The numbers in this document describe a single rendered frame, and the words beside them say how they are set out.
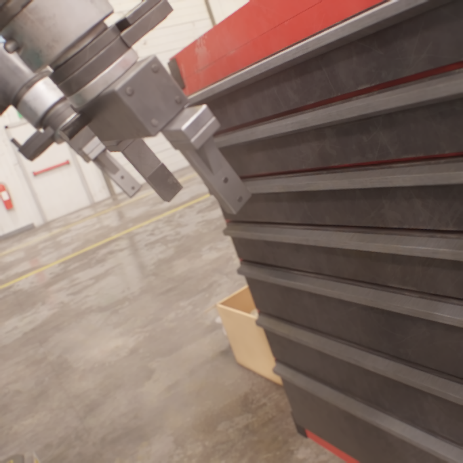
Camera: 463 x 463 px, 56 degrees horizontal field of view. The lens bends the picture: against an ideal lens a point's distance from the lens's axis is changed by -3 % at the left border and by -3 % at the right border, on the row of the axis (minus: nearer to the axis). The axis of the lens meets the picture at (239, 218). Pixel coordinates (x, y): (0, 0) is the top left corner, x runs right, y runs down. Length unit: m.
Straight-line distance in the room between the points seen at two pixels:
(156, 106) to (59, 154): 10.08
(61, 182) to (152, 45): 3.98
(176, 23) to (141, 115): 11.70
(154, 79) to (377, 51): 0.21
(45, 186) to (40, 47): 9.97
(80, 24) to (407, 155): 0.31
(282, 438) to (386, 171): 0.94
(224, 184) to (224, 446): 1.02
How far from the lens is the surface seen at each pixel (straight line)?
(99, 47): 0.40
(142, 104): 0.38
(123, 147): 0.50
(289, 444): 1.27
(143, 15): 0.43
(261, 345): 1.43
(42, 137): 0.80
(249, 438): 1.33
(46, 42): 0.40
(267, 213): 0.67
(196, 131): 0.36
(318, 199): 0.57
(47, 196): 10.35
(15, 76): 0.81
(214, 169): 0.39
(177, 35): 11.97
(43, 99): 0.80
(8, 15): 0.40
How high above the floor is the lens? 0.82
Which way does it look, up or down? 13 degrees down
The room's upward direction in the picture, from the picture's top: 19 degrees counter-clockwise
